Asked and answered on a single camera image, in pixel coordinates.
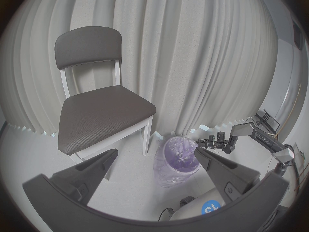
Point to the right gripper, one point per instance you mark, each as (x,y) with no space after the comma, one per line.
(202,143)

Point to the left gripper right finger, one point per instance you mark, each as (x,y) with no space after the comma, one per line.
(224,175)

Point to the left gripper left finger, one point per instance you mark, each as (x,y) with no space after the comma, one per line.
(91,175)

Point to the purple plastic bag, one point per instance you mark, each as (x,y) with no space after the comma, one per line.
(160,175)

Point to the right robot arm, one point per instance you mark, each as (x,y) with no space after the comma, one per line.
(241,130)

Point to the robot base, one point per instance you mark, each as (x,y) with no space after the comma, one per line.
(193,209)

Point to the white trash bin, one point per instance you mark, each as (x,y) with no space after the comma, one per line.
(179,172)

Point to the grey padded white chair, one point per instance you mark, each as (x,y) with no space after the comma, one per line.
(103,115)

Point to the black metal stand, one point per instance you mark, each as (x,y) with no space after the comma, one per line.
(268,119)

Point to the white curtain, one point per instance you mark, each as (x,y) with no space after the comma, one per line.
(193,45)

